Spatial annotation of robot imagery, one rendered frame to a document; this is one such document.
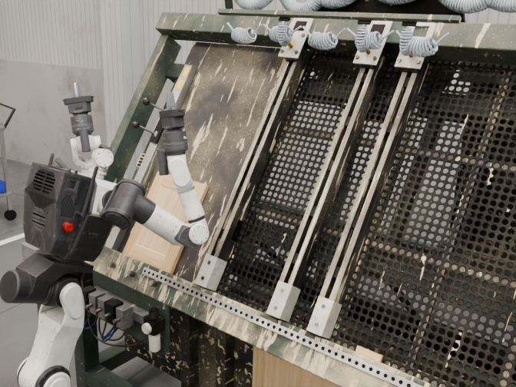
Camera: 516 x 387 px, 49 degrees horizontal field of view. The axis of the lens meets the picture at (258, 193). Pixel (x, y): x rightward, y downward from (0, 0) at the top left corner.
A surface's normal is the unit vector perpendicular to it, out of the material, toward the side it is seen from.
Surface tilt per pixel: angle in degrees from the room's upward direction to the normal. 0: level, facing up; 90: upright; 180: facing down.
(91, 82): 90
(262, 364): 90
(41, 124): 90
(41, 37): 90
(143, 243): 57
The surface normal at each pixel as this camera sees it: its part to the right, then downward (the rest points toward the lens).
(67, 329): 0.57, 0.58
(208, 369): -0.62, 0.22
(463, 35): -0.50, -0.34
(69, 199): 0.78, 0.21
